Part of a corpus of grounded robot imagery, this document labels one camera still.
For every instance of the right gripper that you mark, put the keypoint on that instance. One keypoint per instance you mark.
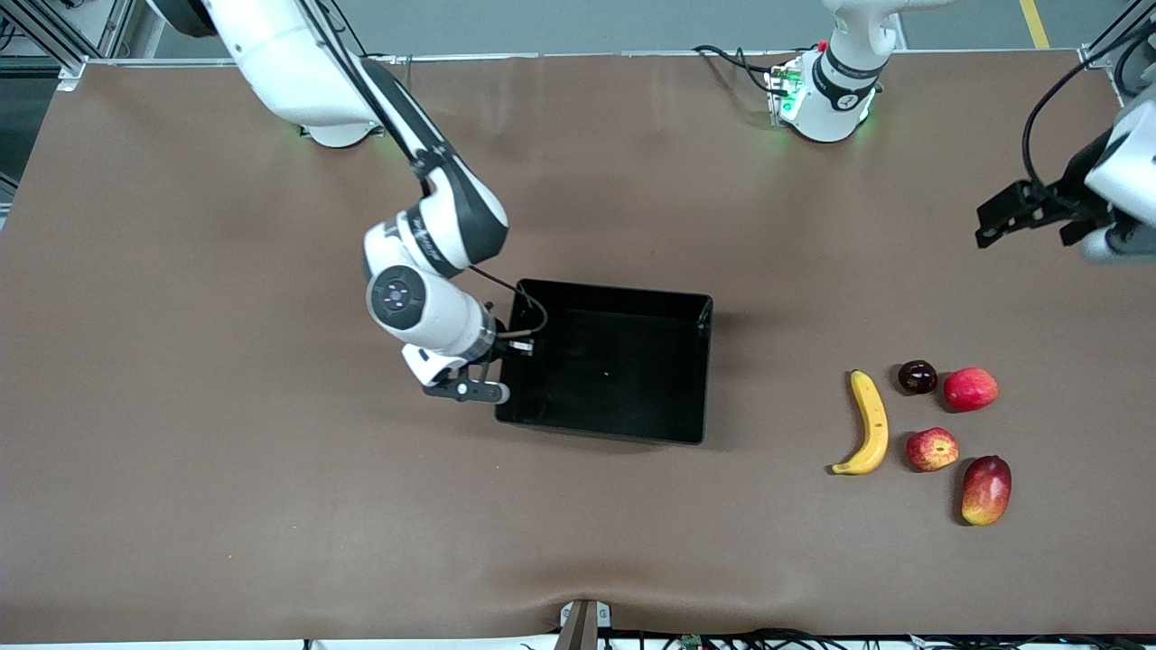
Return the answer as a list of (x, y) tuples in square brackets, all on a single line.
[(502, 348)]

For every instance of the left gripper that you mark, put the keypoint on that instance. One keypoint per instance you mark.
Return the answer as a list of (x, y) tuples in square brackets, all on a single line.
[(1064, 195)]

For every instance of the black plastic box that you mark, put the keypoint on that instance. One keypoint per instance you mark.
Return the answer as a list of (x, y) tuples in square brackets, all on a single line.
[(614, 370)]

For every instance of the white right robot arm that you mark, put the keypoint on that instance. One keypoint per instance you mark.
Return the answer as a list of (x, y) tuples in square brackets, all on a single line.
[(298, 72)]

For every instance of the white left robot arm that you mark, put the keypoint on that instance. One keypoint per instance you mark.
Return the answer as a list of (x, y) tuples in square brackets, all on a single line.
[(835, 117)]

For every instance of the plain red apple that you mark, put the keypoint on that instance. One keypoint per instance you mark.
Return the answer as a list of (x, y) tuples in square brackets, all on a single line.
[(971, 390)]

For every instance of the red yellow speckled apple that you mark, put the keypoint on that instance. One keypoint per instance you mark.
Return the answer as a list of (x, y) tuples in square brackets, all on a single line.
[(932, 450)]

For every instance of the yellow banana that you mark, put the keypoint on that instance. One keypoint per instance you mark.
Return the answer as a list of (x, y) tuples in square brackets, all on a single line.
[(874, 424)]

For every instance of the yellow floor tape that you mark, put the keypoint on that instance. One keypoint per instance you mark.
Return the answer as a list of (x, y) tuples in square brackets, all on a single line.
[(1034, 23)]

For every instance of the dark purple plum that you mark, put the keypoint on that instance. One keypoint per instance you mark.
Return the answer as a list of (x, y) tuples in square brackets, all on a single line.
[(918, 377)]

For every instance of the smooth table cover mat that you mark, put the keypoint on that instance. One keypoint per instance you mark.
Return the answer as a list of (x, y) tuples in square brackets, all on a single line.
[(226, 406)]

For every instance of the red yellow mango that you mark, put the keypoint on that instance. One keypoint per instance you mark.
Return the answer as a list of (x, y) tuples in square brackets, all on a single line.
[(986, 492)]

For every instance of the aluminium frame post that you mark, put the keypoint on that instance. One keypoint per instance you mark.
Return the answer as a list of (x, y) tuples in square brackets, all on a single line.
[(1091, 56), (70, 74)]

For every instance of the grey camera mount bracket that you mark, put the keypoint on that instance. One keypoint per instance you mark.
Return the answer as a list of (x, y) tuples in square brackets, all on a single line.
[(582, 623)]

